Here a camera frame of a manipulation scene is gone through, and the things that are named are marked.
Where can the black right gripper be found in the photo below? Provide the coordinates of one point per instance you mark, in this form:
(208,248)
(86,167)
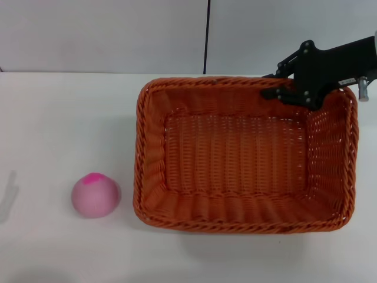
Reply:
(324,70)

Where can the orange woven wicker basket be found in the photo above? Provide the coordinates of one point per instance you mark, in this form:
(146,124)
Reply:
(235,153)

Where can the silver metal peg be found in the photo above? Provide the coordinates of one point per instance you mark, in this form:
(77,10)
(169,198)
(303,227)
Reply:
(363,88)

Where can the pink soft ball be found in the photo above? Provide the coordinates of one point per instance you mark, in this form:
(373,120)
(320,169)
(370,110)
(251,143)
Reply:
(95,196)

